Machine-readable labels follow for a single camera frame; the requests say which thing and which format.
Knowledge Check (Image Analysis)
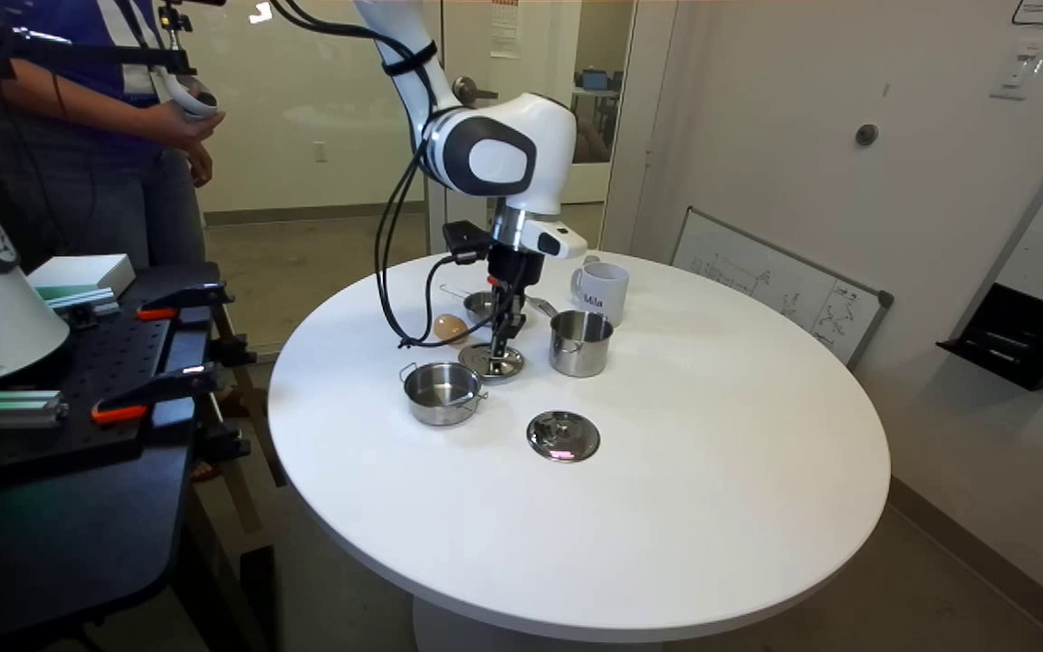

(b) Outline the tall silver pot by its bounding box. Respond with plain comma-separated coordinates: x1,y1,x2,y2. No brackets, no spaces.
551,310,614,378

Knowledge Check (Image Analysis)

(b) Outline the orange handled clamp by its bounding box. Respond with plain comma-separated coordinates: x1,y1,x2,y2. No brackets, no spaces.
91,363,218,428
130,281,232,327

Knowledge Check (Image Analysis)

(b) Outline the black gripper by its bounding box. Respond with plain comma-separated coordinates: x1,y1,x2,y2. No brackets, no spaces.
488,242,544,358

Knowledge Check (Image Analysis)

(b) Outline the small silver pot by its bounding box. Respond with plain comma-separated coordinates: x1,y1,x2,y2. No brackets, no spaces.
401,363,487,428

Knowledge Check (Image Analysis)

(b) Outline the person in blue shirt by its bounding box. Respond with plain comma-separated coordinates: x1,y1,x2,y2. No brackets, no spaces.
0,0,221,267

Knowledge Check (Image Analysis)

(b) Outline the black wall tray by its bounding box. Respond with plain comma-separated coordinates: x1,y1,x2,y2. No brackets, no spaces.
944,281,1043,392

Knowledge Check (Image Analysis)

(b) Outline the white mug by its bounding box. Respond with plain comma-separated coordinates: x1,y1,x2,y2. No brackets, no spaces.
571,258,632,327

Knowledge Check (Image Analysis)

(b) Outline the black side table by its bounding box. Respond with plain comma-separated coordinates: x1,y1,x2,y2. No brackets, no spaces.
0,265,247,652

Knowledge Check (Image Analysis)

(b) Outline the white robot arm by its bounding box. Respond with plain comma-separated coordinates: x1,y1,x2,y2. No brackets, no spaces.
273,0,587,351

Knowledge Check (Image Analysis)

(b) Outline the silver pot lid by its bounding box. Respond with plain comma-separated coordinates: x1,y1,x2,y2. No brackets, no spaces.
460,345,525,380

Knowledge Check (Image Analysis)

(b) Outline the whiteboard leaning on wall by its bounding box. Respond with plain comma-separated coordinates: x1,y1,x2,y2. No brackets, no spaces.
675,206,896,363

